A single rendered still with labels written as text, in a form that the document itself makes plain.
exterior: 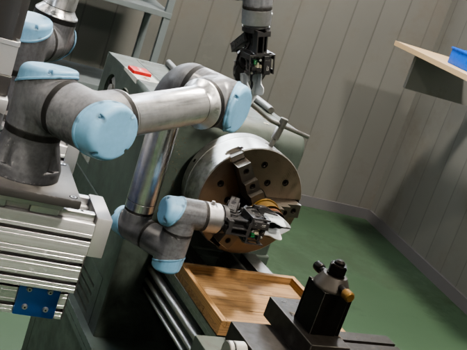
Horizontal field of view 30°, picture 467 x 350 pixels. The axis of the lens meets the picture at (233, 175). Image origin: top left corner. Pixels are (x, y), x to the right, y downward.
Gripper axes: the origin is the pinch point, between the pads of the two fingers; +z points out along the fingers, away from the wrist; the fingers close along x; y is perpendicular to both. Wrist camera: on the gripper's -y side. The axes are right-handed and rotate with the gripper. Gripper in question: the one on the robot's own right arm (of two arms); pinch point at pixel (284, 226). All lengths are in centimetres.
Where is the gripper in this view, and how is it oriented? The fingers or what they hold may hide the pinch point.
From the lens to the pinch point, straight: 227.2
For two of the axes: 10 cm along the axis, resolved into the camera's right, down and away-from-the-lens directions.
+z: 8.8, 1.7, 4.5
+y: 3.7, 3.7, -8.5
